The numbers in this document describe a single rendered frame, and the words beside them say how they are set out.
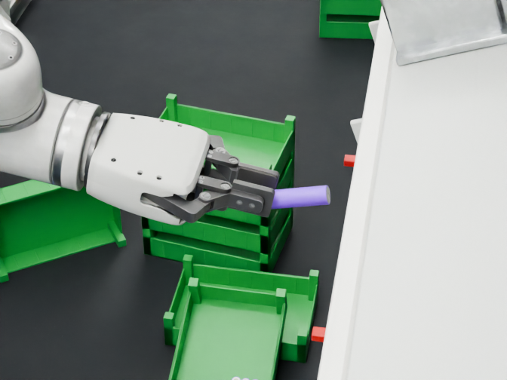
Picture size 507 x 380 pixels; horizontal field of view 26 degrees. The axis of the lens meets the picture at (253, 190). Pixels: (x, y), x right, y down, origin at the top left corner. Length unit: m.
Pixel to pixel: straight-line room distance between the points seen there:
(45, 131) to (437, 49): 0.75
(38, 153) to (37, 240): 1.57
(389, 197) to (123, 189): 0.77
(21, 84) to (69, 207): 1.59
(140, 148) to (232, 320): 1.29
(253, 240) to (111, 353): 0.39
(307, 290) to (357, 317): 2.21
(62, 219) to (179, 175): 1.58
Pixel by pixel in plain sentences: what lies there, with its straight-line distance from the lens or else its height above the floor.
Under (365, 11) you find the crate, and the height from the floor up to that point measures 0.09.
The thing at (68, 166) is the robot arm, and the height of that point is 1.10.
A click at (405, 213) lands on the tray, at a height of 1.55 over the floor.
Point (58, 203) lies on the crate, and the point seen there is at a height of 0.12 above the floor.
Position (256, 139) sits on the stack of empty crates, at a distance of 2.48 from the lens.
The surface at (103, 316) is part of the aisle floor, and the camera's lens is 2.42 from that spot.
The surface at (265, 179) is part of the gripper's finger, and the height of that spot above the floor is 1.07.
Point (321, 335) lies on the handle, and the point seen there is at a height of 0.98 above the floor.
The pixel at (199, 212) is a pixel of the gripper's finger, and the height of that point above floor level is 1.07.
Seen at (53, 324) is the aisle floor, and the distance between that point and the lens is 2.42.
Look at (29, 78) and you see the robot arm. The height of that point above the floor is 1.19.
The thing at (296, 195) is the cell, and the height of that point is 1.06.
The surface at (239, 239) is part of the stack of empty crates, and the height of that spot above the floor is 0.11.
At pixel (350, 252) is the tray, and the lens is 0.24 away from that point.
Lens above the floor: 1.71
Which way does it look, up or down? 39 degrees down
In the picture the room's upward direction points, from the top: straight up
